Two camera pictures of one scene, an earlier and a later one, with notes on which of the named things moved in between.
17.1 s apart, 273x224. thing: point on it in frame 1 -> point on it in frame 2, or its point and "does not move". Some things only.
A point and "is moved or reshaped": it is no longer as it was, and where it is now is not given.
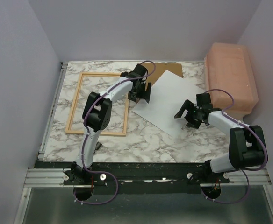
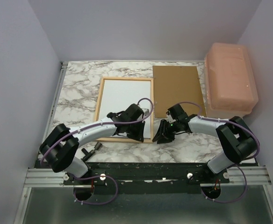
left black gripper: [144, 94] -> [139, 136]
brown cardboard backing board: [160, 68] is moved or reshaped
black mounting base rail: [145, 178] does not move
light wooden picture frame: [75, 105] -> [118, 139]
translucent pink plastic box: [228, 67] does not move
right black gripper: [188, 106] -> [162, 135]
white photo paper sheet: [169, 94] is moved or reshaped
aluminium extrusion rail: [46, 178] does not move
